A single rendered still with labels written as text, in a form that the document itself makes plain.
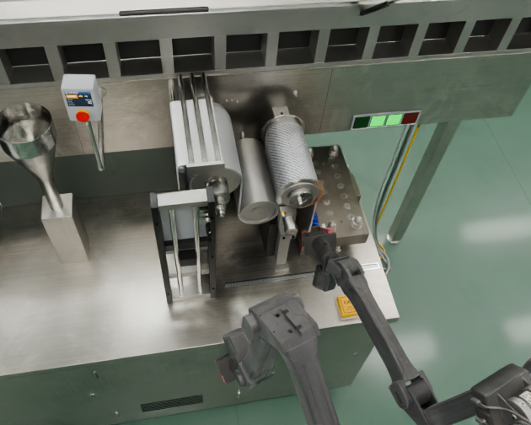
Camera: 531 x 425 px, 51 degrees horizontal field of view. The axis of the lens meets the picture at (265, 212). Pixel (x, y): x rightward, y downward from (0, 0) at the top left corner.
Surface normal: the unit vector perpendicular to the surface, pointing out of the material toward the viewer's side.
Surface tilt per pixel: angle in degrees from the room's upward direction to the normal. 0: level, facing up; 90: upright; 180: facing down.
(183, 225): 90
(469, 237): 0
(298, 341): 44
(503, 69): 90
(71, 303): 0
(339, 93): 90
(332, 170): 0
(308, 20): 90
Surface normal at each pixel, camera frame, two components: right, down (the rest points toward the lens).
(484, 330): 0.07, -0.57
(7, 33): 0.18, 0.81
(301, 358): 0.38, 0.11
